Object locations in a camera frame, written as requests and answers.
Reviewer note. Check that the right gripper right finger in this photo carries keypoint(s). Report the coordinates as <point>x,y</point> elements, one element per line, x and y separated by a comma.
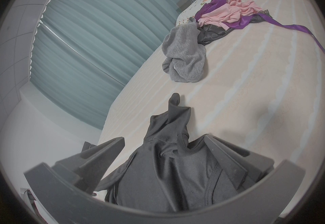
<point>236,157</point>

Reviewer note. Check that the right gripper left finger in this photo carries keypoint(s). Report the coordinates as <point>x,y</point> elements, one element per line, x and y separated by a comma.
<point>101,159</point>

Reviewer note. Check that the black T-shirt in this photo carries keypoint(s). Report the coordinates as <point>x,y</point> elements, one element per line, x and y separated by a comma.
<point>165,172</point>

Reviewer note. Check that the bed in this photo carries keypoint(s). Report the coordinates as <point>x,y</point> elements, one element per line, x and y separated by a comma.
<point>241,86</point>

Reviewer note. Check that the blue-green curtain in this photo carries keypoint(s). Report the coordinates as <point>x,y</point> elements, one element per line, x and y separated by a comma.
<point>76,78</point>
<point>106,15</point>

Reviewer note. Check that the grey garment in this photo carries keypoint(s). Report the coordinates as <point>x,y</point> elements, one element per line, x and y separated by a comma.
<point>182,50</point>

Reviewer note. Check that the white printed pillow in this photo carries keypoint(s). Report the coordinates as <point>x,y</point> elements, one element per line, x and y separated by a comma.
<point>203,2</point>

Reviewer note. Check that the grey bedside table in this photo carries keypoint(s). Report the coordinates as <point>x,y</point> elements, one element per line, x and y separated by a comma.
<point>184,3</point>

